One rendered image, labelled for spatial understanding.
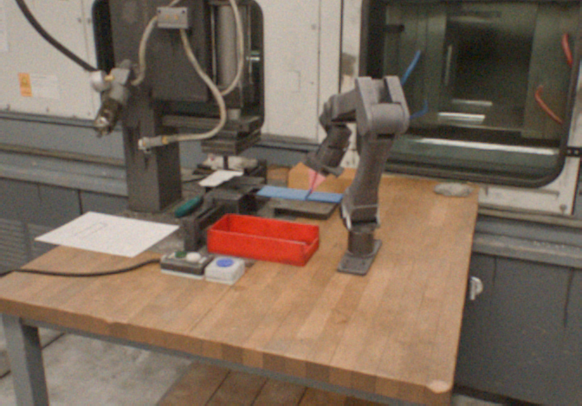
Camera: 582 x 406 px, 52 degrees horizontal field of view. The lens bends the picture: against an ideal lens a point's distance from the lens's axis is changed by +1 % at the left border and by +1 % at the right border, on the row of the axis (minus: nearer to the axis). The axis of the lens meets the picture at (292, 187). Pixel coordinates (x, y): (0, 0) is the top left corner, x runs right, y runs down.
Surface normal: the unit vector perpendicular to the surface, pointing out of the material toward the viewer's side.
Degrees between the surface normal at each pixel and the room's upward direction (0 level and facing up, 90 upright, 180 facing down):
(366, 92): 45
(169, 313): 0
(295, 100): 90
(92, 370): 0
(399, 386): 90
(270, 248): 90
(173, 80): 90
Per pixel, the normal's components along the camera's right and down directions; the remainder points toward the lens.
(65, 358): 0.00, -0.95
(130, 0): -0.32, 0.30
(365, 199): 0.22, 0.68
